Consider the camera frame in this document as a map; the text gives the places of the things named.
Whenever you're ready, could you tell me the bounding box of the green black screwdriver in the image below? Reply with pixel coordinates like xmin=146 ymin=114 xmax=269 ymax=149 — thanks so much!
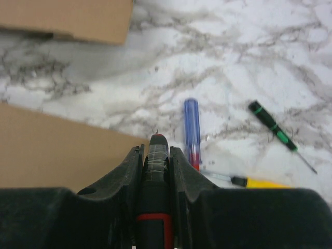
xmin=248 ymin=100 xmax=318 ymax=174

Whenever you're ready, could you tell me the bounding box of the red black utility knife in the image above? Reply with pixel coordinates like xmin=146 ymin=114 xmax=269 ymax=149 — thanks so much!
xmin=135 ymin=132 xmax=174 ymax=248

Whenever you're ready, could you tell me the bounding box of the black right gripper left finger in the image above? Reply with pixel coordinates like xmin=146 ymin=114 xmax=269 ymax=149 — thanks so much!
xmin=1 ymin=146 xmax=144 ymax=248

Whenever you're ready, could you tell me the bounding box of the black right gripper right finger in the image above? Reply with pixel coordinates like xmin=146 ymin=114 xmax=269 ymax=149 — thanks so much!
xmin=170 ymin=147 xmax=331 ymax=248

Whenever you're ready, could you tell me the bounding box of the blue red screwdriver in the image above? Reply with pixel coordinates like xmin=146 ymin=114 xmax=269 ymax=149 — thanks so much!
xmin=184 ymin=98 xmax=201 ymax=172

